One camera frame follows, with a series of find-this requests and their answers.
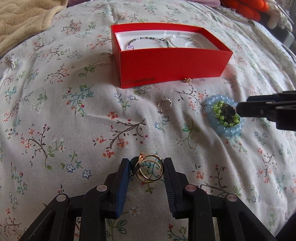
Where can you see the orange plush toy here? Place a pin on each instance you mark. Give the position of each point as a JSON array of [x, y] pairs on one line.
[[249, 9]]

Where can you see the beige fleece blanket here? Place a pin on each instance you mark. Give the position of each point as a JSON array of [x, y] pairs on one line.
[[21, 20]]

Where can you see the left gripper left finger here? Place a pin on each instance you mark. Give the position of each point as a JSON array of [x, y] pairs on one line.
[[105, 201]]

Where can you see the black bead cluster ornament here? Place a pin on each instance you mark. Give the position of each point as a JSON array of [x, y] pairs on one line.
[[227, 111]]

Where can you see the red open cardboard box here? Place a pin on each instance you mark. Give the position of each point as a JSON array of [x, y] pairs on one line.
[[150, 53]]

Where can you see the floral white bedspread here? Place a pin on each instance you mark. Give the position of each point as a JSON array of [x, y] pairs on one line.
[[66, 124]]

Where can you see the gold bangle with charm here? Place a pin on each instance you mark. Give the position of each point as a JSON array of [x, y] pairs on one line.
[[148, 168]]

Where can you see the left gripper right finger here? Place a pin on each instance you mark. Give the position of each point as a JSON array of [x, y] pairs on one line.
[[187, 201]]

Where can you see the purple pillow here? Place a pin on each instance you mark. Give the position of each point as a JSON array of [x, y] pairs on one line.
[[211, 3]]

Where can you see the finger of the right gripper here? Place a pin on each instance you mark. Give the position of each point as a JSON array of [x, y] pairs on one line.
[[289, 95], [281, 113]]

